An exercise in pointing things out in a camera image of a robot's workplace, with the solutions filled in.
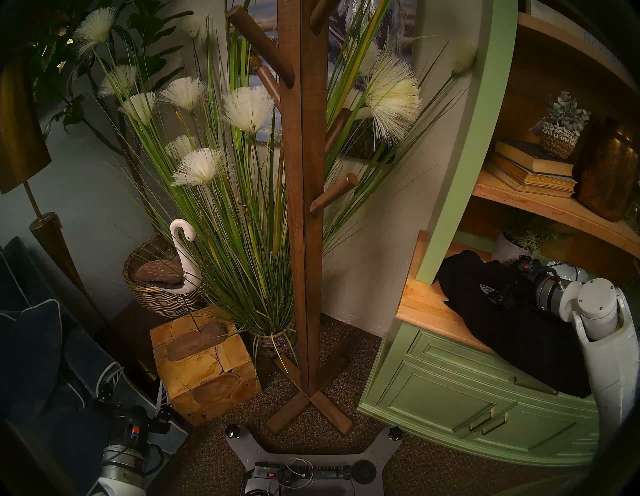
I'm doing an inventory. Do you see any wicker basket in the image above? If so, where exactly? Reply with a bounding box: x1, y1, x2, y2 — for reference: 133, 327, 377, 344
123, 237, 206, 321

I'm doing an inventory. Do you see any black power strip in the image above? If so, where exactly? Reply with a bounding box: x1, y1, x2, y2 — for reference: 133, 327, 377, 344
254, 462, 353, 483

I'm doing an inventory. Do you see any white swan figurine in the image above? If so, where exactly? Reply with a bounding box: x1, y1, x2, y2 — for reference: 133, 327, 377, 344
134, 219, 230, 362

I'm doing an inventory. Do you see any stack of old books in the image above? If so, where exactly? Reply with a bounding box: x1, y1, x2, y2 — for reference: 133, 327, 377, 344
490, 152, 577, 192

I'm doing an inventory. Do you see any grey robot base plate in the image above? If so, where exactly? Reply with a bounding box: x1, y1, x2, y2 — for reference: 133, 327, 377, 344
225, 425, 403, 496

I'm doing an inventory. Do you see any green herb in grey pot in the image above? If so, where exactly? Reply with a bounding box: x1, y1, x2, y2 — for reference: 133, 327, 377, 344
491, 215, 573, 264

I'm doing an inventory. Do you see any blue cushion white piping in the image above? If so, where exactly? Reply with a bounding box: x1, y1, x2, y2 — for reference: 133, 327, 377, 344
0, 299, 63, 416

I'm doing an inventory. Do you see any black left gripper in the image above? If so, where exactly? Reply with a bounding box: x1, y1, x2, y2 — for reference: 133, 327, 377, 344
97, 362, 173, 448

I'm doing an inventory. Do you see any wooden block side table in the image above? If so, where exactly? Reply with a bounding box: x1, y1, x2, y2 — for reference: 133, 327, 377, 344
150, 306, 262, 427

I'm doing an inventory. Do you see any tan cover old book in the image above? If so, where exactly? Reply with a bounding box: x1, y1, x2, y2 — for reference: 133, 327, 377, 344
486, 162, 576, 199

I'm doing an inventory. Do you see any artificial pampas grass plant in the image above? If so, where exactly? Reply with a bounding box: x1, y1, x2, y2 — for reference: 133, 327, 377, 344
75, 0, 478, 351

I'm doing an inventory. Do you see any dark cover old book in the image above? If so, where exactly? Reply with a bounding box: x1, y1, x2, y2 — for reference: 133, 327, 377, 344
494, 139, 575, 177

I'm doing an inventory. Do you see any brass floor lamp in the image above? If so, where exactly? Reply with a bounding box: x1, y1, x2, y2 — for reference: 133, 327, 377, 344
0, 45, 108, 321

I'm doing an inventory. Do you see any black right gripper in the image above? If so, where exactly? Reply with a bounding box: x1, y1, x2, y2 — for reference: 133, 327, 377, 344
479, 256, 551, 308

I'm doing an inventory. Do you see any brown wooden coat rack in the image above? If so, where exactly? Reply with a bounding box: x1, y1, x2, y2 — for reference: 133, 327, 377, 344
226, 0, 360, 437

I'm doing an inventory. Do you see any black round disc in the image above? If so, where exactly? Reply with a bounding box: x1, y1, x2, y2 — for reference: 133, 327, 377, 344
351, 460, 377, 485

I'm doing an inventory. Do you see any green plant with white flowers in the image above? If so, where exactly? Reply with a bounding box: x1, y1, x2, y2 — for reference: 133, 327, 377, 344
30, 0, 196, 241

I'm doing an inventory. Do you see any dark copper vase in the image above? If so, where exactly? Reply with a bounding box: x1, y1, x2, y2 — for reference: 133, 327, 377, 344
572, 117, 640, 222

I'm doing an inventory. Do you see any dark blue sofa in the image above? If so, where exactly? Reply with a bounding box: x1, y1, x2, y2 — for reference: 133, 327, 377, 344
0, 236, 188, 496

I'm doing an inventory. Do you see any black jacket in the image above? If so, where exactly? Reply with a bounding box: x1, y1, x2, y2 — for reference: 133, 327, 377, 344
436, 250, 593, 399

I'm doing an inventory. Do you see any green wooden shelf cabinet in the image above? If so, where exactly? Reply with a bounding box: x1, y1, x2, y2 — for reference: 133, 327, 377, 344
357, 0, 640, 468

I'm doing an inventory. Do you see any woven striped plant pot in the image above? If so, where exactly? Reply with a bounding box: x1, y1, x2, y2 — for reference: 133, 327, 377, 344
250, 325, 297, 357

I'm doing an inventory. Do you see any succulent in woven pot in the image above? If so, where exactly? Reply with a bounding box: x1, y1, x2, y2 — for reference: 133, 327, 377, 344
531, 91, 591, 161

